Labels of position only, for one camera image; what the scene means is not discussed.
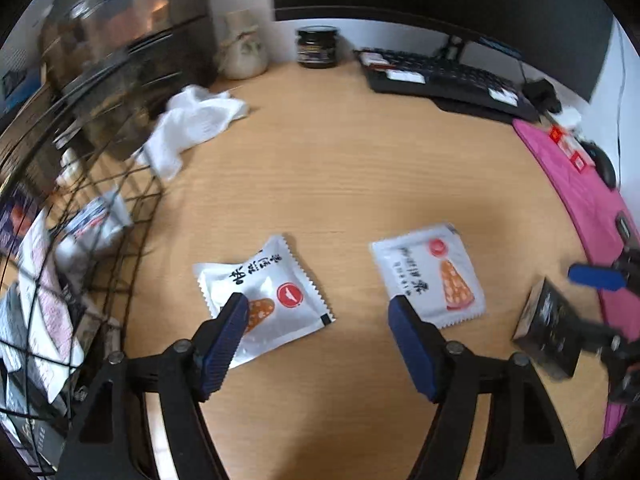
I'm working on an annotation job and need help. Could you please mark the black Face tissue pack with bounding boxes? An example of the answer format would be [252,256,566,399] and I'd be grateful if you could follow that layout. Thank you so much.
[512,278,582,380]

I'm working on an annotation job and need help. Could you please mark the brown desktop organizer shelf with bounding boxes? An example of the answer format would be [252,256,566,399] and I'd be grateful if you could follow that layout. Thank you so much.
[39,0,217,160]

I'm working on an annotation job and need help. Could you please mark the phone in brown case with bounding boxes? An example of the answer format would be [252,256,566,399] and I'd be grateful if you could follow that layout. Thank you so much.
[615,211,639,249]

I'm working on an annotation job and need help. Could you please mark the pink desk mat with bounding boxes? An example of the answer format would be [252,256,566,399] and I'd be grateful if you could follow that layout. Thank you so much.
[513,119,639,437]

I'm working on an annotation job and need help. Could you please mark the black computer mouse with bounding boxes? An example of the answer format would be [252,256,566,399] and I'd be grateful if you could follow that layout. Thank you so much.
[580,141,617,190]

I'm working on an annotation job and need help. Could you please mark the red white small box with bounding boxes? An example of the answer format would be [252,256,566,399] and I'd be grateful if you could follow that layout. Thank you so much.
[549,126,594,172]

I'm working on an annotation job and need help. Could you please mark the pink white long pack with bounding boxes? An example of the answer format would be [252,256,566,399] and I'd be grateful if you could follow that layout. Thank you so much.
[18,210,85,402]

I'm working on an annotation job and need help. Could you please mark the white blue snack packet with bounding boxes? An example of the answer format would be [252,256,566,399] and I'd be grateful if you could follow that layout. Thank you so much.
[54,188,132,271]

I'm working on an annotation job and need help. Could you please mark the crumpled white tissue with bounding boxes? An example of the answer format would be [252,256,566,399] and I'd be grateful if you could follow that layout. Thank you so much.
[134,84,250,181]

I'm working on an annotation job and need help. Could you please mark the black mechanical keyboard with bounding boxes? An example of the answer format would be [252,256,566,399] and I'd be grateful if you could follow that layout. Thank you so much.
[354,49,539,124]

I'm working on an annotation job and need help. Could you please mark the small cream sack ornament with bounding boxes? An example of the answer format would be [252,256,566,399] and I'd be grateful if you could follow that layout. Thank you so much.
[219,10,269,80]

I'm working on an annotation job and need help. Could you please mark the dark glass jar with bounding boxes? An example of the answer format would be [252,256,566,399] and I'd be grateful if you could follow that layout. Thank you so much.
[296,25,340,68]

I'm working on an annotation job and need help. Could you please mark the black wire basket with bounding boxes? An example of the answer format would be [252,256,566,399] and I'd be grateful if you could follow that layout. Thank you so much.
[1,87,164,479]

